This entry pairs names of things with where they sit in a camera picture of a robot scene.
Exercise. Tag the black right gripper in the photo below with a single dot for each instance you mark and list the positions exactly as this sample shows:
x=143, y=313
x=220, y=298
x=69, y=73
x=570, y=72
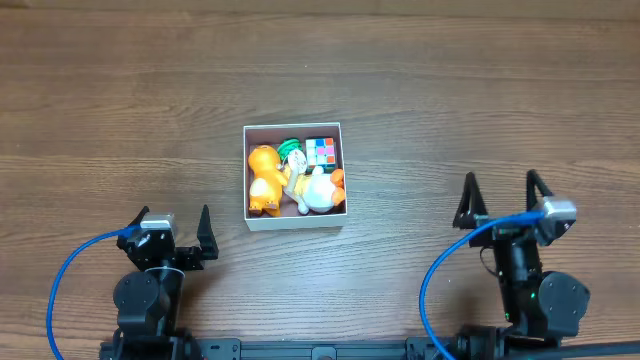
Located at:
x=503, y=232

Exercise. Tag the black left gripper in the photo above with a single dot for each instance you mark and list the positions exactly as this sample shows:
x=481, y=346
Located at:
x=179, y=253

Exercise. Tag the orange bear figure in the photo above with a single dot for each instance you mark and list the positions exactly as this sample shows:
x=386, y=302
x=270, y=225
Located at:
x=266, y=189

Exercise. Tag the white rattle drum toy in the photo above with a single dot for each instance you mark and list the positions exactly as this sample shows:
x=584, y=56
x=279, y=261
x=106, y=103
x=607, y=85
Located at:
x=297, y=161

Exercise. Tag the green round cap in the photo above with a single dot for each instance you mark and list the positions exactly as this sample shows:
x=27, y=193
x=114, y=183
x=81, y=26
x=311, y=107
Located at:
x=287, y=146

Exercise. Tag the white and yellow duck plush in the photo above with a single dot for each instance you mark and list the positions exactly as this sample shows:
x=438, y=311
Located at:
x=319, y=192

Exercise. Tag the multicolour puzzle cube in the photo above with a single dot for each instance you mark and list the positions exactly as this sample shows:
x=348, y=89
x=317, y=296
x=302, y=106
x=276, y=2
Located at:
x=320, y=152

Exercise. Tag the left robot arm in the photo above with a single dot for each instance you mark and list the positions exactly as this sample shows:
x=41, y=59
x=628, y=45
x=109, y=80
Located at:
x=148, y=299

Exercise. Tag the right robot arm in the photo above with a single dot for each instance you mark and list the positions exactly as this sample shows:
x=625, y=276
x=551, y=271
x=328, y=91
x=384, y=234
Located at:
x=542, y=307

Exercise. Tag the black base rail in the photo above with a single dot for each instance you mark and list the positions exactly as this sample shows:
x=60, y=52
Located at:
x=410, y=348

